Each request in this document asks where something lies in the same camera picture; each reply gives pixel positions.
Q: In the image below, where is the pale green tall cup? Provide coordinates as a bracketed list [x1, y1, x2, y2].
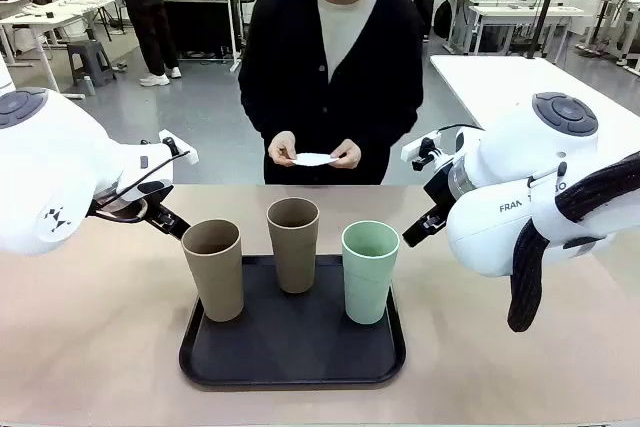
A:
[341, 220, 401, 324]

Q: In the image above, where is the black braided cable sleeve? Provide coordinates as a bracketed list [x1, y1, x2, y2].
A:
[506, 150, 640, 333]

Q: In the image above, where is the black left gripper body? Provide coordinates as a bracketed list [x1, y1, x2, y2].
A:
[90, 179, 175, 226]

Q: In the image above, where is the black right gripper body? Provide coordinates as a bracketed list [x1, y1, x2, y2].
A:
[423, 161, 459, 219]

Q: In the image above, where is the white scalloped paper coaster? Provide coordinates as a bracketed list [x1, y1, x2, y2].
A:
[292, 151, 339, 168]

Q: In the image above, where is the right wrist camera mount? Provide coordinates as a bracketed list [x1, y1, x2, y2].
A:
[401, 129, 459, 172]

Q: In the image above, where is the black backpack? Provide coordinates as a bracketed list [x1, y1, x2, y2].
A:
[433, 0, 454, 39]

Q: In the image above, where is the brown tall cup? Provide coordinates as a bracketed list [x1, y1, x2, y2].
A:
[180, 219, 245, 323]
[266, 197, 320, 294]

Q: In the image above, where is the person's left hand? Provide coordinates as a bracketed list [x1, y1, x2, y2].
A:
[329, 140, 363, 170]

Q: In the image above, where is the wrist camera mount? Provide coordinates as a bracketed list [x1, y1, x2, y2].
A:
[401, 129, 459, 172]
[158, 129, 200, 166]

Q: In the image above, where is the person's left forearm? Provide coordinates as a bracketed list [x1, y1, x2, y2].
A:
[344, 86, 425, 153]

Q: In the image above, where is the white standing desk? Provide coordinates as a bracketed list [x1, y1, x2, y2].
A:
[588, 0, 640, 67]

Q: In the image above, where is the person's right hand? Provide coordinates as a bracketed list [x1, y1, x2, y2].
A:
[267, 130, 302, 168]

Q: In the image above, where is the person's right forearm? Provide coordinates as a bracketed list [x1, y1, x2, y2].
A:
[238, 79, 291, 146]

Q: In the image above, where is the person in black cardigan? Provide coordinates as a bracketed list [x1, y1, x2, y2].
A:
[238, 0, 425, 186]

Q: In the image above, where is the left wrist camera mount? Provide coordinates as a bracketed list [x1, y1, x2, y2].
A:
[158, 129, 200, 166]

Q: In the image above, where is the grey plastic stool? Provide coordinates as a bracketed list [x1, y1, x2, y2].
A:
[66, 39, 117, 87]

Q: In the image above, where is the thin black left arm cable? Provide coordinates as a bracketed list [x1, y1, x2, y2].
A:
[93, 149, 192, 223]

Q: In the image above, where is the white desk with crossbar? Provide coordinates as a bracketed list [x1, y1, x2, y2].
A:
[467, 3, 587, 56]

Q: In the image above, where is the person in grey sweatshirt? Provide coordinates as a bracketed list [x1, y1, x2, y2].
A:
[107, 0, 183, 88]

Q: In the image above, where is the desk with black panel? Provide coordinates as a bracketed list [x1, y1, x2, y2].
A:
[159, 0, 247, 73]

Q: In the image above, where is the black tripod stand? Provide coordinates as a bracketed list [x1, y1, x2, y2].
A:
[527, 0, 571, 59]

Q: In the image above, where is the black plastic serving tray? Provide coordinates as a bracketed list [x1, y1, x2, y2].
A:
[178, 254, 407, 388]

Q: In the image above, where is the white desk with clutter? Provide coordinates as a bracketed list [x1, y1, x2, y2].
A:
[0, 0, 117, 99]

